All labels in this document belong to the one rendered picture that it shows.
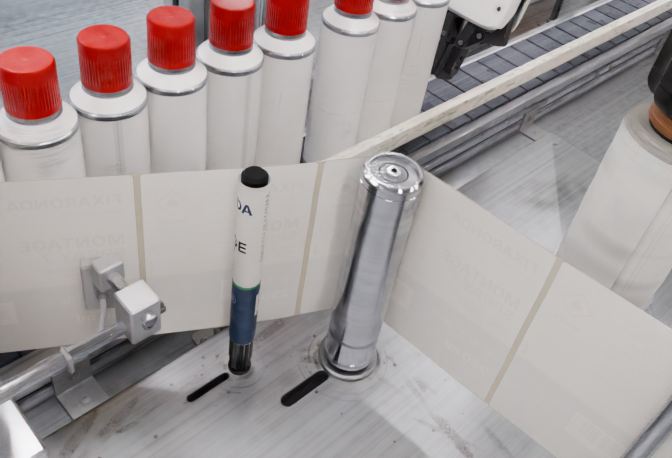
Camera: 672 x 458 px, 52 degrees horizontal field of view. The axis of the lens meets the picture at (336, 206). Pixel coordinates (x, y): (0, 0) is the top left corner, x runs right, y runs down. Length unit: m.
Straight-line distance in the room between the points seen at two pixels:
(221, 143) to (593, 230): 0.30
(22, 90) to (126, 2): 0.64
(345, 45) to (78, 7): 0.54
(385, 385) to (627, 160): 0.24
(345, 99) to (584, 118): 0.45
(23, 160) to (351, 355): 0.26
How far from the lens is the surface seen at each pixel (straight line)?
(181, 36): 0.50
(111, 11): 1.06
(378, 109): 0.69
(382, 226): 0.42
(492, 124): 0.85
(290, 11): 0.55
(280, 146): 0.61
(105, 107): 0.49
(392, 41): 0.66
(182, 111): 0.52
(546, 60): 0.93
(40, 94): 0.46
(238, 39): 0.53
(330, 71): 0.63
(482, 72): 0.93
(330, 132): 0.66
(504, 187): 0.74
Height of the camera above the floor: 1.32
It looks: 41 degrees down
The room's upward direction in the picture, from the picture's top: 11 degrees clockwise
